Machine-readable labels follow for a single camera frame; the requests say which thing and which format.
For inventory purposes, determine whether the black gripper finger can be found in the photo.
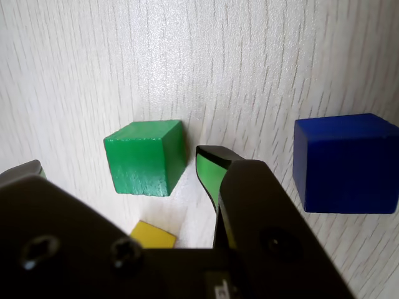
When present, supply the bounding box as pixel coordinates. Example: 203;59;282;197
195;145;356;299

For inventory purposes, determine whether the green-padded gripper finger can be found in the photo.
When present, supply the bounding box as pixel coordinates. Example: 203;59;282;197
0;159;156;299

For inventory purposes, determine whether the green wooden cube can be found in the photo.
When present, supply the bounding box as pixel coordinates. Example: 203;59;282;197
103;119;187;197

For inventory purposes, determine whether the yellow wooden cube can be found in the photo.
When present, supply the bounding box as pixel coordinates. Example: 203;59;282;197
129;220;178;249

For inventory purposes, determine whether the blue wooden cube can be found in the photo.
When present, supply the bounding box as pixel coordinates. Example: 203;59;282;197
292;113;399;215

